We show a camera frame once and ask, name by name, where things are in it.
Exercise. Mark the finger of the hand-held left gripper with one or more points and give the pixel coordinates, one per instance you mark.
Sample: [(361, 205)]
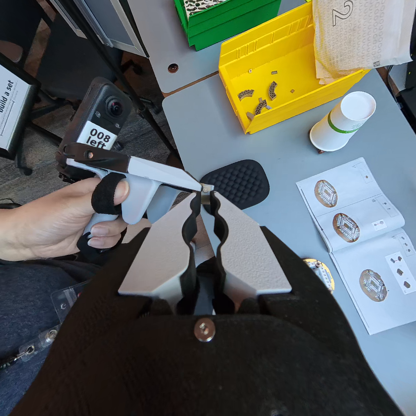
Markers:
[(156, 170)]

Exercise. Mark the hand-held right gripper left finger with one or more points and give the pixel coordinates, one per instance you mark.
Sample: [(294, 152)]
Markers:
[(159, 256)]

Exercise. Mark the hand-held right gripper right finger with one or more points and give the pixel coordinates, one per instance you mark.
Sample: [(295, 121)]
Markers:
[(252, 256)]

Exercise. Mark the small lego piece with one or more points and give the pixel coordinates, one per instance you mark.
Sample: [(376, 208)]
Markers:
[(206, 194)]

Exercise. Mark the round lego build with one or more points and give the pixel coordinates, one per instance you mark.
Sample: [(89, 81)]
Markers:
[(320, 273)]

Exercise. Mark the lego instruction booklet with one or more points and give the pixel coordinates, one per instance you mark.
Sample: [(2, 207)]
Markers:
[(367, 253)]

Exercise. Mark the curved brown lego piece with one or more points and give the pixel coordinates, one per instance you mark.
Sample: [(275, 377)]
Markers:
[(273, 90), (246, 94), (260, 107)]

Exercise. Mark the scattered small lego bits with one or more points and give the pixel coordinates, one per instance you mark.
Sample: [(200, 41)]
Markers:
[(274, 73)]

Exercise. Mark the white paper lego bag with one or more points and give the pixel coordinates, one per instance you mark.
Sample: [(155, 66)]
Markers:
[(357, 35)]

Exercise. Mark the person's left hand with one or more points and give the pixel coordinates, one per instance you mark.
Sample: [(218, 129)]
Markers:
[(48, 221)]

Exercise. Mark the black textured pad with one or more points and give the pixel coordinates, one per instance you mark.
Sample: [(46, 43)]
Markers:
[(237, 183)]

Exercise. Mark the black framed sign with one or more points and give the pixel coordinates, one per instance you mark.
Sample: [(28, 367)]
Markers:
[(16, 107)]

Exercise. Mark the grey framed board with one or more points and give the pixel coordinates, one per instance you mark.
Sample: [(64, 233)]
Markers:
[(110, 22)]

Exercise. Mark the clear badge holder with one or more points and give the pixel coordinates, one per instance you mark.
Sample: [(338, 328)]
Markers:
[(66, 300)]

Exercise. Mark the green plastic bin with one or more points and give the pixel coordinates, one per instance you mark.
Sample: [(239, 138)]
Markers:
[(227, 26)]

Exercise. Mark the white paper cup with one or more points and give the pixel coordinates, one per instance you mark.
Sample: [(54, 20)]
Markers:
[(341, 122)]

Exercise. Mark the yellow plastic bin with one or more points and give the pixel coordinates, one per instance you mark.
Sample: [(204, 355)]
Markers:
[(292, 58)]

